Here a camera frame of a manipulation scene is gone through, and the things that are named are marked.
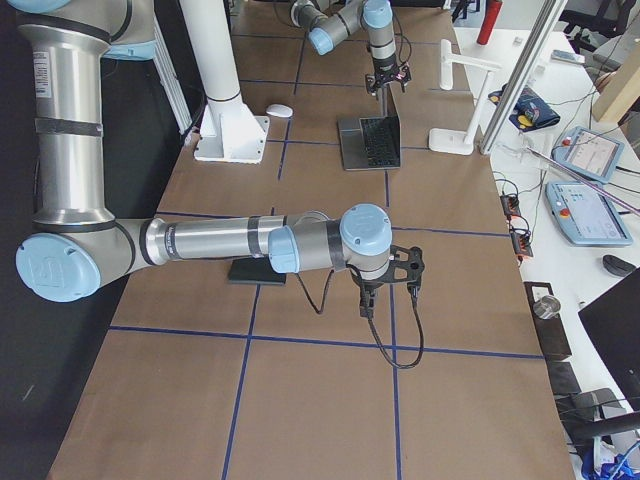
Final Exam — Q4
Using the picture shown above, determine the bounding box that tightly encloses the teach pendant tablet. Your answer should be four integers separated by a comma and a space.
551, 127, 624, 184
545, 181, 633, 247

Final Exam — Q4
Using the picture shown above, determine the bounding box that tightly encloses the red bottle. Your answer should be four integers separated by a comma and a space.
476, 0, 503, 45

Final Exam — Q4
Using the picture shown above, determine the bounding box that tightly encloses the black monitor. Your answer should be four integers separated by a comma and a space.
579, 269, 640, 411

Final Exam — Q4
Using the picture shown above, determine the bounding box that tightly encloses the white computer mouse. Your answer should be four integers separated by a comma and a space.
266, 104, 293, 119

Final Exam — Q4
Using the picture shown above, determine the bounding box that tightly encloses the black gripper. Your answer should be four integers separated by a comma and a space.
356, 245, 425, 319
365, 55, 411, 100

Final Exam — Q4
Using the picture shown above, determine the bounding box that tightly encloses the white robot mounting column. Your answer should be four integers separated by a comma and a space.
180, 0, 270, 164

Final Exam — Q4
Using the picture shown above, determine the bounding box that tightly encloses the white desk lamp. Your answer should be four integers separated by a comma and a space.
428, 39, 503, 157

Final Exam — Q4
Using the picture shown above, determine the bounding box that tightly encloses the blue space pattern pouch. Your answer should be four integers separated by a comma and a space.
509, 86, 560, 132

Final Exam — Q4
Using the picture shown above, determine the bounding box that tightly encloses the black flat pad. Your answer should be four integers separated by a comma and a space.
227, 258, 287, 286

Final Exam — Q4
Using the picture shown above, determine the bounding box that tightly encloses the far teach pendant tablet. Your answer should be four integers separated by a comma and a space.
551, 127, 624, 184

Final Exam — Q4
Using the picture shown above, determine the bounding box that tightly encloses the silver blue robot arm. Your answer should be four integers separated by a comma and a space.
289, 0, 411, 96
7, 1, 424, 322

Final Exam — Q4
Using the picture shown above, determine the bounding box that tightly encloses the grey laptop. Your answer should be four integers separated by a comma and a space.
338, 86, 401, 171

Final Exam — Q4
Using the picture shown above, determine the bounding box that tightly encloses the black computer mouse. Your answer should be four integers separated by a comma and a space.
602, 254, 637, 278

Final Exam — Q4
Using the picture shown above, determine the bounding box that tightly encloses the orange black electronics board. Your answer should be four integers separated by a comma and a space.
500, 193, 533, 263

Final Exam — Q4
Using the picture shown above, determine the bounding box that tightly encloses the aluminium frame post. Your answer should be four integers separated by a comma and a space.
479, 0, 567, 155

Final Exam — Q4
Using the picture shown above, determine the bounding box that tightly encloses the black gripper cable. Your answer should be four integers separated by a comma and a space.
297, 269, 426, 371

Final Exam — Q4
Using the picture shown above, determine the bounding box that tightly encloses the near teach pendant tablet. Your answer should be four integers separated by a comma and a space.
545, 181, 633, 247

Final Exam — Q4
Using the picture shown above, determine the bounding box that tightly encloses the metal cup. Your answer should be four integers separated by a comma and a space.
532, 295, 561, 320

